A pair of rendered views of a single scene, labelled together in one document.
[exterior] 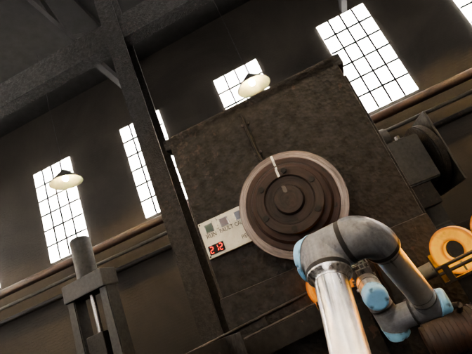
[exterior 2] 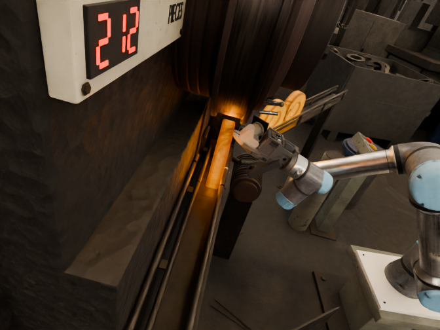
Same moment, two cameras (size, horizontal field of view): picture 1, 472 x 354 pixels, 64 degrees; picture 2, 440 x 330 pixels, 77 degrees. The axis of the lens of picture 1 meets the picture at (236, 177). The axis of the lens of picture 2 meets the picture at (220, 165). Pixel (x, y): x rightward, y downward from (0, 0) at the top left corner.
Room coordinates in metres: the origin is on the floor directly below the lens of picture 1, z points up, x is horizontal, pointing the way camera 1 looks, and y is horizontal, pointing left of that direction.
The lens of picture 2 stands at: (1.73, 0.43, 1.15)
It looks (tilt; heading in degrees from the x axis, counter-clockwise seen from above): 35 degrees down; 260
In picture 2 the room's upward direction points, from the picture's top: 16 degrees clockwise
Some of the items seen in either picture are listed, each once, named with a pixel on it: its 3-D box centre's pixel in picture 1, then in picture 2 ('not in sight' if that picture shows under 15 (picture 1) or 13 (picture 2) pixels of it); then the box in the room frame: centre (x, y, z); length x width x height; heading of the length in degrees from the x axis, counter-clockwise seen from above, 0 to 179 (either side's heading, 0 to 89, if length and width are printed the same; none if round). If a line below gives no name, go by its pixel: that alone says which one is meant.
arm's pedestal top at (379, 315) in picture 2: not in sight; (397, 286); (0.77, -0.18, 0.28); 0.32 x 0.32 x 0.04; 86
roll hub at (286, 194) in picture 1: (289, 199); (311, 16); (1.53, -0.17, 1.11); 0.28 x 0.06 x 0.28; 81
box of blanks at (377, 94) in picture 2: not in sight; (359, 95); (-0.05, -2.39, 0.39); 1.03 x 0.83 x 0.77; 6
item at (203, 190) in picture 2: not in sight; (212, 176); (1.63, -0.21, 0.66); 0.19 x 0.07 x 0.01; 81
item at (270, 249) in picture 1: (293, 204); (263, 2); (1.62, -0.18, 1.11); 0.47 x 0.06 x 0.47; 81
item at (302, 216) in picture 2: not in sight; (314, 193); (0.95, -0.72, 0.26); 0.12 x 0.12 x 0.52
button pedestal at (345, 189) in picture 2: not in sight; (344, 190); (0.79, -0.73, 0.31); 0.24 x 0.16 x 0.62; 81
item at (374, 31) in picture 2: not in sight; (370, 58); (-0.86, -3.93, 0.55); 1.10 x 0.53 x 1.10; 101
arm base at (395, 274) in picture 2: not in sight; (410, 274); (0.77, -0.18, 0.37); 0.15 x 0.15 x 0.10
